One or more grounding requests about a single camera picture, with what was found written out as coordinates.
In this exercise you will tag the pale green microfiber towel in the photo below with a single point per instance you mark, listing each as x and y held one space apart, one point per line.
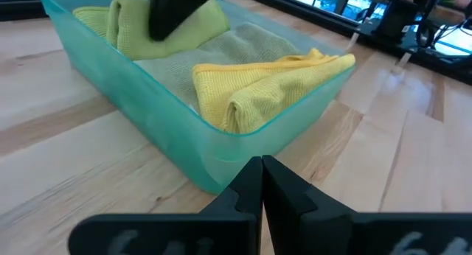
250 45

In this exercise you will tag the green translucent plastic bin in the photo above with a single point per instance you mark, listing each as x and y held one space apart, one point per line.
155 118

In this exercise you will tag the black background robot arm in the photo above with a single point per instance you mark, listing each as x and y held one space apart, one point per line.
402 15

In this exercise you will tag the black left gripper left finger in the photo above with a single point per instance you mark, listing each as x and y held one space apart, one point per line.
203 233

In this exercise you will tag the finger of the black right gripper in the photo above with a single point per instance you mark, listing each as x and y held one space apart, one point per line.
173 12

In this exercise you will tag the lime green microfiber towel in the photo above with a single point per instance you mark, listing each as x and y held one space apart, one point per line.
132 30

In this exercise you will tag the yellow microfiber towel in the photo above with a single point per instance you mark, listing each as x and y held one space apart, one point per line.
258 89

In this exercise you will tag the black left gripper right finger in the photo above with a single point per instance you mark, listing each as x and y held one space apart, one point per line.
332 233

